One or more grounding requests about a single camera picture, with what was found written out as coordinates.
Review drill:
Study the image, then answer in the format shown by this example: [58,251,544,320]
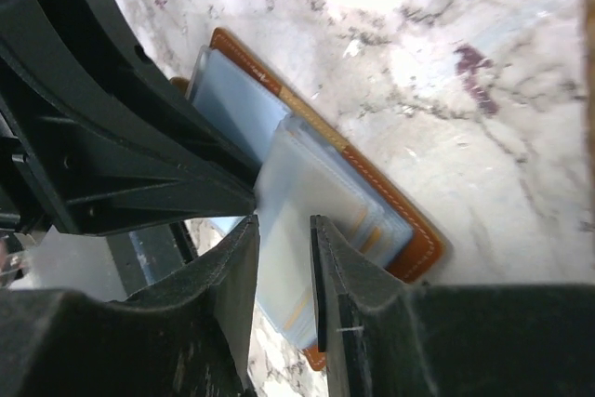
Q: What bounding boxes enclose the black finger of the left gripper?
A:
[1,0,257,234]

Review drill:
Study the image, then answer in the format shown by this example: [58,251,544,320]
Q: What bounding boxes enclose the black mounting rail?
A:
[106,221,198,296]

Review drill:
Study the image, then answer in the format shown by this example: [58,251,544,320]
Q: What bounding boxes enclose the woven wicker divided tray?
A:
[581,0,594,205]

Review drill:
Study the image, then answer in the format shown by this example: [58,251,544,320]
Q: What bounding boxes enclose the brown leather card holder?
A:
[173,27,448,371]

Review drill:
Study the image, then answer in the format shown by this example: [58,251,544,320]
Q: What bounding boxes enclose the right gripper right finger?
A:
[311,216,594,396]

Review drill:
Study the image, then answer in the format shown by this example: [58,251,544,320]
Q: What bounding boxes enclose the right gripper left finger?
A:
[1,216,259,396]

